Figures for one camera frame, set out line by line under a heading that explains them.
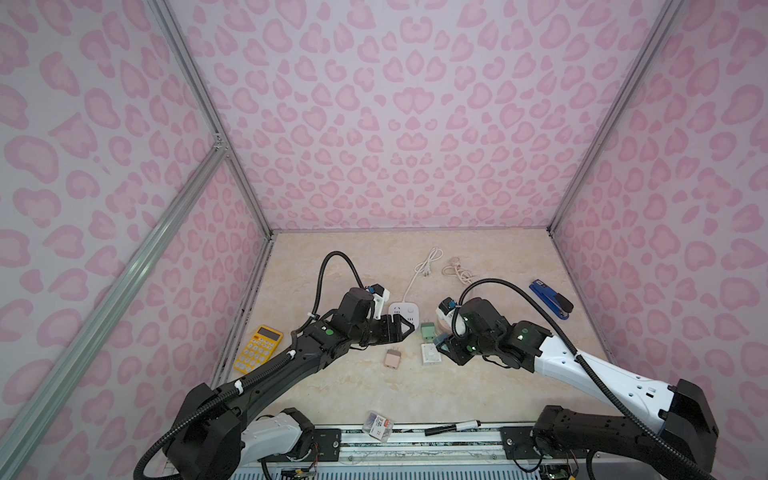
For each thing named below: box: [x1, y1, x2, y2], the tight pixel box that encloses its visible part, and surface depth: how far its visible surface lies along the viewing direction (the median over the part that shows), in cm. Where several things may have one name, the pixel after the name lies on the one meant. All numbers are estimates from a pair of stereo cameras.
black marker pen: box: [424, 419, 482, 436], surface depth 77 cm
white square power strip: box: [389, 302, 420, 330], surface depth 97 cm
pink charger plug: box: [384, 349, 401, 370], surface depth 88 cm
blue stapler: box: [529, 279, 574, 320], surface depth 99 cm
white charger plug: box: [421, 343, 442, 365], surface depth 87 cm
